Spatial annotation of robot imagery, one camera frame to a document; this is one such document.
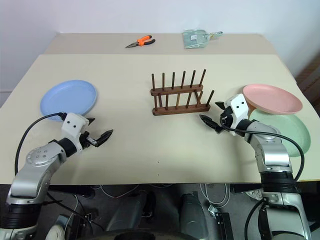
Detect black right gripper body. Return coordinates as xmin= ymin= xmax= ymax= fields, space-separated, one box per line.
xmin=216 ymin=106 xmax=237 ymax=135

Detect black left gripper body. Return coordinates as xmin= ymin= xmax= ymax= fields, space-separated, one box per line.
xmin=79 ymin=130 xmax=99 ymax=150

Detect wooden dish rack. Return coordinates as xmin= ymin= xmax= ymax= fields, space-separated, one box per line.
xmin=150 ymin=69 xmax=215 ymax=117

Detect blue plate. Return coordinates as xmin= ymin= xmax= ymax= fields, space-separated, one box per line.
xmin=40 ymin=79 xmax=98 ymax=123

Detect pink plate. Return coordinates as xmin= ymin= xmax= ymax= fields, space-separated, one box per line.
xmin=242 ymin=84 xmax=304 ymax=115

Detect green plate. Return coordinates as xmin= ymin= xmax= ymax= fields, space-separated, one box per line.
xmin=248 ymin=108 xmax=312 ymax=158

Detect small clear plastic packet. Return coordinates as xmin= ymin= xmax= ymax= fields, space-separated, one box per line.
xmin=207 ymin=31 xmax=223 ymax=41

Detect clear plastic bag green contents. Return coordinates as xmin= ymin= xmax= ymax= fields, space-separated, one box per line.
xmin=181 ymin=29 xmax=210 ymax=50

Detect dark grey rounded shape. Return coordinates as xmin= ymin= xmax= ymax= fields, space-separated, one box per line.
xmin=179 ymin=192 xmax=210 ymax=240
xmin=106 ymin=191 xmax=148 ymax=232

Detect white round disc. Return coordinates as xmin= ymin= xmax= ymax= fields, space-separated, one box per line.
xmin=47 ymin=223 xmax=66 ymax=240

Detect black metal bar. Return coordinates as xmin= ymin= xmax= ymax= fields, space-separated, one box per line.
xmin=214 ymin=211 xmax=235 ymax=240

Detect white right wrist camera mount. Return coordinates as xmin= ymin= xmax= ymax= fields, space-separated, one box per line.
xmin=223 ymin=93 xmax=251 ymax=137

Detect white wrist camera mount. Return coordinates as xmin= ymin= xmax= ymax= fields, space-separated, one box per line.
xmin=61 ymin=112 xmax=90 ymax=153
xmin=223 ymin=93 xmax=251 ymax=137

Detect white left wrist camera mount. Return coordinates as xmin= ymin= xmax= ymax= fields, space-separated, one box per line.
xmin=61 ymin=112 xmax=90 ymax=153

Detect white cable under table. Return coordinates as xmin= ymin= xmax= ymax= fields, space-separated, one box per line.
xmin=199 ymin=183 xmax=231 ymax=208
xmin=99 ymin=184 xmax=141 ymax=201

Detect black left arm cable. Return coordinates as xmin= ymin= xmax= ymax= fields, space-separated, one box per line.
xmin=14 ymin=112 xmax=64 ymax=176

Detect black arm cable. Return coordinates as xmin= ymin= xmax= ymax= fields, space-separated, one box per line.
xmin=219 ymin=119 xmax=305 ymax=182
xmin=14 ymin=112 xmax=64 ymax=176

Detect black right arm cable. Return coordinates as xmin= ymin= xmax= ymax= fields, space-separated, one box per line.
xmin=219 ymin=119 xmax=305 ymax=182

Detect orange handled pliers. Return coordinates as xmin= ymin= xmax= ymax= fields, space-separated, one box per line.
xmin=125 ymin=35 xmax=156 ymax=49

